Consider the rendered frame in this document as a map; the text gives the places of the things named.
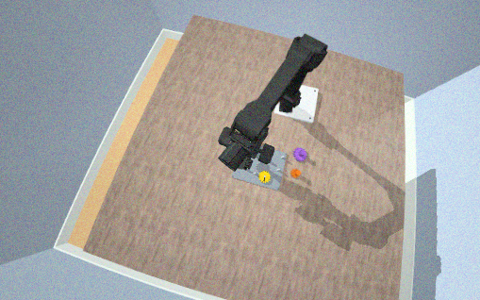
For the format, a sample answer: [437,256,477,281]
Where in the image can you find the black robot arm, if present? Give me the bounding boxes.
[218,34,328,172]

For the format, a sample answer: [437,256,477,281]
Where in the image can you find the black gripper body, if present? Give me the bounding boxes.
[218,127,275,164]

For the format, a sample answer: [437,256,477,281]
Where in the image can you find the orange gear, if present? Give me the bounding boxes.
[291,169,301,178]

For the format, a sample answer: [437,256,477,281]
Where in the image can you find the yellow gear with black stripe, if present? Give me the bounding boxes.
[259,171,271,183]

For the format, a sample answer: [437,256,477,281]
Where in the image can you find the purple gear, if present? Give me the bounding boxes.
[293,147,306,161]

